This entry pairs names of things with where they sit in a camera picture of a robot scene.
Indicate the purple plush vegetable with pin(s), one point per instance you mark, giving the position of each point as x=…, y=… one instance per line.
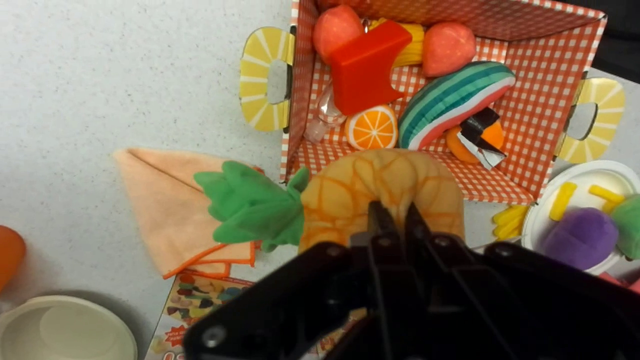
x=581, y=236

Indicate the yellow plush pineapple green leaves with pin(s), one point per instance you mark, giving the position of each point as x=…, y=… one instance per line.
x=347, y=192

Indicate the orange cup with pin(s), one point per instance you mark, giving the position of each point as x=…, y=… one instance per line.
x=10, y=257

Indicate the orange checkered cardboard basket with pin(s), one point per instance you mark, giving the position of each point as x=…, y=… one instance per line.
x=533, y=133

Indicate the red toy block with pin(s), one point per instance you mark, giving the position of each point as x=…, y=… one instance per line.
x=362, y=73

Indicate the peach cloth napkin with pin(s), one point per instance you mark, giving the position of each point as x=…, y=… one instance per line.
x=166, y=207

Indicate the orange round toy food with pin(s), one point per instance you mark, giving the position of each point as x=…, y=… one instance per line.
x=456, y=148

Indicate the orange slice toy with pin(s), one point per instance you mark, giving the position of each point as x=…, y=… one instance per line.
x=371, y=128

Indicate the yellow toy food piece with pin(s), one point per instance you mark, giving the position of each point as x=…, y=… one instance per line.
x=415, y=51

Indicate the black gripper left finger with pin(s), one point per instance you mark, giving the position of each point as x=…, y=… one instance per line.
x=381, y=220

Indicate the striped green watermelon slice toy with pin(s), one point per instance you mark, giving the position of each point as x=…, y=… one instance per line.
x=453, y=101

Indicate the salmon pink toy fruit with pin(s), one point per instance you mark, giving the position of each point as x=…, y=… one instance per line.
x=336, y=31
x=449, y=48

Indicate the black orange white sushi toy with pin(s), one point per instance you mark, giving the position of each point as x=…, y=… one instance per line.
x=483, y=137

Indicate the white bowl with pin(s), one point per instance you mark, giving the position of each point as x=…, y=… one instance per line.
x=66, y=331

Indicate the clear plastic piece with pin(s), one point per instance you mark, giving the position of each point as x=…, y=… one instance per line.
x=323, y=117

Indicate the green plush vegetable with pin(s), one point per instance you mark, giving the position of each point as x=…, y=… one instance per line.
x=629, y=223

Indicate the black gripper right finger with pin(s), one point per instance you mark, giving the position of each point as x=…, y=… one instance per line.
x=412, y=223

